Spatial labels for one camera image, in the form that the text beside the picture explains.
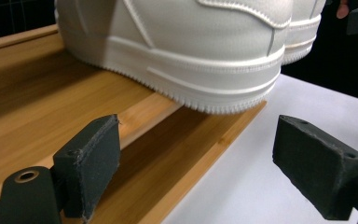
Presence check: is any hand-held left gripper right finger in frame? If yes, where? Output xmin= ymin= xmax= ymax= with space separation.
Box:
xmin=272 ymin=114 xmax=358 ymax=221

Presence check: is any white leather sneaker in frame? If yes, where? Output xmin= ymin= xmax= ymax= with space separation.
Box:
xmin=54 ymin=0 xmax=295 ymax=115
xmin=281 ymin=0 xmax=327 ymax=66

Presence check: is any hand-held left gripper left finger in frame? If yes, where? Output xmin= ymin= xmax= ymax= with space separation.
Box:
xmin=52 ymin=114 xmax=121 ymax=223

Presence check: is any three-tier bamboo shoe rack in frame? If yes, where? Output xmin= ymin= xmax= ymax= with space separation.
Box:
xmin=0 ymin=23 xmax=268 ymax=224

